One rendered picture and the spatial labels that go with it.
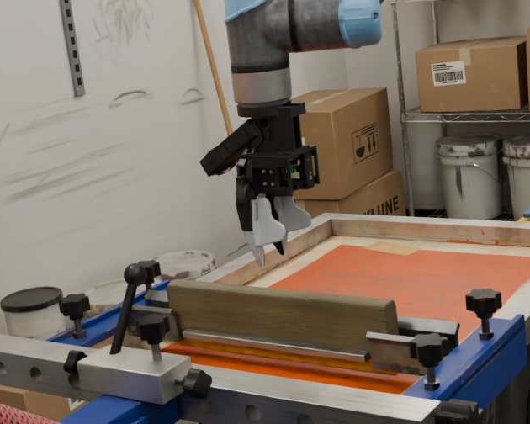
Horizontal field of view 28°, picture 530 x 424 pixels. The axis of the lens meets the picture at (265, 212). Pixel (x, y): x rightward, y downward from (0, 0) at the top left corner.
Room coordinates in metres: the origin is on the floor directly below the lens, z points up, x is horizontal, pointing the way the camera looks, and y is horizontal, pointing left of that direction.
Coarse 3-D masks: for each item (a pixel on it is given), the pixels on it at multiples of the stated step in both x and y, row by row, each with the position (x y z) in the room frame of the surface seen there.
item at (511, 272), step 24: (432, 264) 1.72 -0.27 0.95; (456, 264) 1.70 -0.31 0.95; (480, 264) 1.69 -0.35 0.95; (504, 264) 1.67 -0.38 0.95; (528, 264) 1.66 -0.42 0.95; (504, 288) 1.56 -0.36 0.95; (456, 312) 1.47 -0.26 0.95; (336, 384) 1.27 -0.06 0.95; (360, 384) 1.26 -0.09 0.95; (384, 384) 1.25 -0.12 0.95; (408, 384) 1.24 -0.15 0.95
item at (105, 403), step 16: (96, 400) 1.11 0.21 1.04; (112, 400) 1.10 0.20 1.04; (128, 400) 1.10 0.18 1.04; (176, 400) 1.14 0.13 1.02; (80, 416) 1.07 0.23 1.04; (96, 416) 1.06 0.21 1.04; (112, 416) 1.06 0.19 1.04; (128, 416) 1.07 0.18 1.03; (160, 416) 1.11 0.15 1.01; (176, 416) 1.13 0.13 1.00
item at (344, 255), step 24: (312, 264) 1.80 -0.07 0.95; (336, 264) 1.79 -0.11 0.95; (360, 264) 1.77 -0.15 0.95; (384, 264) 1.75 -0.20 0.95; (408, 264) 1.74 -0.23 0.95; (288, 288) 1.69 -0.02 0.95; (192, 360) 1.41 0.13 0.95; (216, 360) 1.40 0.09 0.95; (240, 360) 1.39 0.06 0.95; (264, 360) 1.38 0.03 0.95
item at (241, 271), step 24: (336, 216) 1.99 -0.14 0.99; (360, 216) 1.96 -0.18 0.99; (384, 216) 1.94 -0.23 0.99; (288, 240) 1.86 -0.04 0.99; (312, 240) 1.92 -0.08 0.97; (408, 240) 1.88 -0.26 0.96; (432, 240) 1.85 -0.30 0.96; (456, 240) 1.83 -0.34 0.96; (480, 240) 1.80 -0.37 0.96; (504, 240) 1.77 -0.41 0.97; (528, 240) 1.75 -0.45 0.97; (240, 264) 1.74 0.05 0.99; (528, 312) 1.35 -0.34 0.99; (528, 336) 1.33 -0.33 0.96
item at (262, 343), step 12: (192, 336) 1.42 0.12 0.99; (204, 336) 1.40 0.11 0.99; (216, 336) 1.39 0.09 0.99; (228, 336) 1.39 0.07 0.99; (240, 336) 1.38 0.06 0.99; (264, 348) 1.34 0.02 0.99; (276, 348) 1.33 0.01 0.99; (288, 348) 1.32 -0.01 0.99; (300, 348) 1.31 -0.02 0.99; (312, 348) 1.30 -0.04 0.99; (324, 348) 1.29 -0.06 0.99; (336, 348) 1.29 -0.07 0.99; (348, 360) 1.27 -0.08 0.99; (360, 360) 1.26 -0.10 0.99
